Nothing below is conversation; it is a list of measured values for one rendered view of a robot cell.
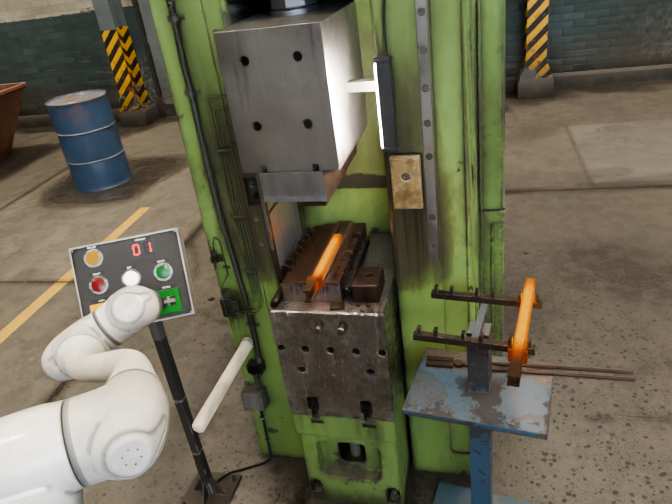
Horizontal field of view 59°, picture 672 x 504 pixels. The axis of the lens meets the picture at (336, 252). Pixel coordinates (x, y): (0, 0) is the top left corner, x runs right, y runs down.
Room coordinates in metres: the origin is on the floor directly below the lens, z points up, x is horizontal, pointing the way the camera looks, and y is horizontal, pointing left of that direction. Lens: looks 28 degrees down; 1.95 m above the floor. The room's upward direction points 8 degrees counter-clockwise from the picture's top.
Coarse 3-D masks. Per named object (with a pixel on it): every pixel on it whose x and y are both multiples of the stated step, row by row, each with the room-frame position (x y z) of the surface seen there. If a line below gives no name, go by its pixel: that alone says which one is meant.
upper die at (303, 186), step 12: (348, 156) 1.88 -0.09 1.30; (264, 180) 1.65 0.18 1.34; (276, 180) 1.64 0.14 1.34; (288, 180) 1.63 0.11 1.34; (300, 180) 1.62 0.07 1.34; (312, 180) 1.61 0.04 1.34; (324, 180) 1.60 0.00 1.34; (336, 180) 1.71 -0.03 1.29; (264, 192) 1.66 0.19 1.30; (276, 192) 1.64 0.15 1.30; (288, 192) 1.63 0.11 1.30; (300, 192) 1.62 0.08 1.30; (312, 192) 1.61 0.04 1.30; (324, 192) 1.60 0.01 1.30
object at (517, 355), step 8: (528, 280) 1.44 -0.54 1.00; (528, 288) 1.40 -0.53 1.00; (528, 296) 1.36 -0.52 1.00; (528, 304) 1.33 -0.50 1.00; (520, 312) 1.29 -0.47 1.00; (528, 312) 1.29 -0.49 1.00; (520, 320) 1.26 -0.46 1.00; (528, 320) 1.26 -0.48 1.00; (520, 328) 1.23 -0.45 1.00; (528, 328) 1.24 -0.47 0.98; (520, 336) 1.19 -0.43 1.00; (520, 344) 1.16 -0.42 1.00; (512, 352) 1.13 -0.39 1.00; (520, 352) 1.13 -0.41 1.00; (512, 360) 1.10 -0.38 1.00; (520, 360) 1.10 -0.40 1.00; (512, 368) 1.08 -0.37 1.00; (520, 368) 1.07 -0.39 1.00; (512, 376) 1.05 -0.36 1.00; (520, 376) 1.07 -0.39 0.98; (512, 384) 1.05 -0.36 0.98
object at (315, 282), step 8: (336, 240) 1.85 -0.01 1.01; (328, 248) 1.80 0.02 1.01; (336, 248) 1.82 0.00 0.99; (328, 256) 1.75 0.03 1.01; (320, 264) 1.70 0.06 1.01; (328, 264) 1.71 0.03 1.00; (320, 272) 1.65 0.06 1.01; (312, 280) 1.59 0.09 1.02; (320, 280) 1.60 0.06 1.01; (304, 288) 1.54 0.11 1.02; (312, 288) 1.54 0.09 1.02; (312, 296) 1.55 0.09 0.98
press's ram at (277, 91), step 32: (352, 0) 1.98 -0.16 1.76; (224, 32) 1.66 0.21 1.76; (256, 32) 1.64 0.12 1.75; (288, 32) 1.61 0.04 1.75; (320, 32) 1.58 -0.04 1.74; (352, 32) 1.90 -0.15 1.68; (224, 64) 1.67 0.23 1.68; (256, 64) 1.64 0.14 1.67; (288, 64) 1.61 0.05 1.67; (320, 64) 1.59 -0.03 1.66; (352, 64) 1.86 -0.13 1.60; (256, 96) 1.65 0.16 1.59; (288, 96) 1.62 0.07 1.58; (320, 96) 1.59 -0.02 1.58; (352, 96) 1.81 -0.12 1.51; (256, 128) 1.65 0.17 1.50; (288, 128) 1.62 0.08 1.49; (320, 128) 1.59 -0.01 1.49; (352, 128) 1.77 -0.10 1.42; (256, 160) 1.66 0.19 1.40; (288, 160) 1.63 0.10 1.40; (320, 160) 1.60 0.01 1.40
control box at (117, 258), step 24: (120, 240) 1.70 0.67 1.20; (144, 240) 1.70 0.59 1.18; (168, 240) 1.70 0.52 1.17; (72, 264) 1.66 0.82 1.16; (120, 264) 1.66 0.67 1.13; (144, 264) 1.66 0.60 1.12; (168, 264) 1.66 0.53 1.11; (120, 288) 1.62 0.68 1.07; (168, 288) 1.63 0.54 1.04; (192, 288) 1.68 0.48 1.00; (192, 312) 1.59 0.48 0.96
